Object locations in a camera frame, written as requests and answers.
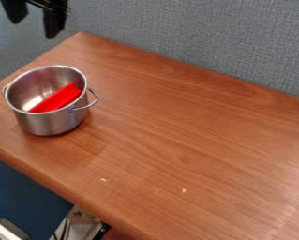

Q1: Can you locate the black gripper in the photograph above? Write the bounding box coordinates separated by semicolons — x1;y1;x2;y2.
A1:
0;0;70;39

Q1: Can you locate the red plastic block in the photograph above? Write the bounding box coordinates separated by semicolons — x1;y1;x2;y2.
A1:
30;82;82;113

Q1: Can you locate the white object at corner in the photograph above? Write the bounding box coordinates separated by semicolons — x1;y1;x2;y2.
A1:
0;223;22;240

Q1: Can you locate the metal table leg bracket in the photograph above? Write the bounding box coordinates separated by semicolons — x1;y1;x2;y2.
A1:
50;206;110;240

